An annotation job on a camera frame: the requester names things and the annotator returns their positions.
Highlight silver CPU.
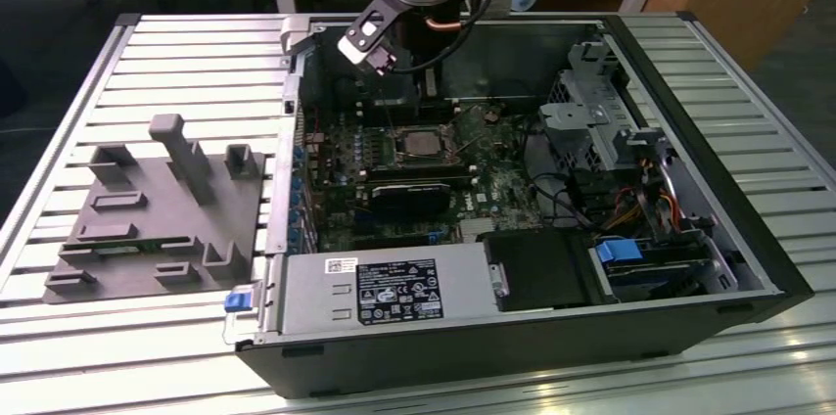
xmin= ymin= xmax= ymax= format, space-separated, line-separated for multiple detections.
xmin=398 ymin=132 xmax=441 ymax=155

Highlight metal socket cover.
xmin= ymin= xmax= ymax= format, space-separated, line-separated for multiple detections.
xmin=389 ymin=126 xmax=453 ymax=161

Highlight CPU socket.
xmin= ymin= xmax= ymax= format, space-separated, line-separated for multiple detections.
xmin=385 ymin=124 xmax=458 ymax=166

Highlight green motherboard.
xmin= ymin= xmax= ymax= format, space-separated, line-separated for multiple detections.
xmin=303 ymin=101 xmax=547 ymax=253

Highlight silver drive cage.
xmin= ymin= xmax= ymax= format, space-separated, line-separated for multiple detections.
xmin=538 ymin=41 xmax=674 ymax=174

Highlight black graphics card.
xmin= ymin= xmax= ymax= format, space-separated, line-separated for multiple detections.
xmin=366 ymin=181 xmax=453 ymax=219

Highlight silver chipset heatsink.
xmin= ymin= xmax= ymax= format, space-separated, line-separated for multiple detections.
xmin=458 ymin=217 xmax=497 ymax=241

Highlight grey parts rack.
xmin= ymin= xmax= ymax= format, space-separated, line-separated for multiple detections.
xmin=41 ymin=114 xmax=268 ymax=306

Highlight hard disk in blue carrier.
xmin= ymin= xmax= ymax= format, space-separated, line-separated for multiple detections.
xmin=590 ymin=236 xmax=740 ymax=302

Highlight grey power supply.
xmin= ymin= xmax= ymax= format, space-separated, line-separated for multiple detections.
xmin=258 ymin=241 xmax=505 ymax=343

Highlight blue case latch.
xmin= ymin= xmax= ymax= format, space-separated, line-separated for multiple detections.
xmin=222 ymin=287 xmax=254 ymax=312

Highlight black PC case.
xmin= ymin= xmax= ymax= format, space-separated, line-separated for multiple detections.
xmin=220 ymin=11 xmax=815 ymax=399

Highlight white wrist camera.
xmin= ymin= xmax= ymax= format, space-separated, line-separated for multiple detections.
xmin=335 ymin=0 xmax=413 ymax=77

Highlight yellow power wires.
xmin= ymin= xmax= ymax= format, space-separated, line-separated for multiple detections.
xmin=604 ymin=155 xmax=685 ymax=240

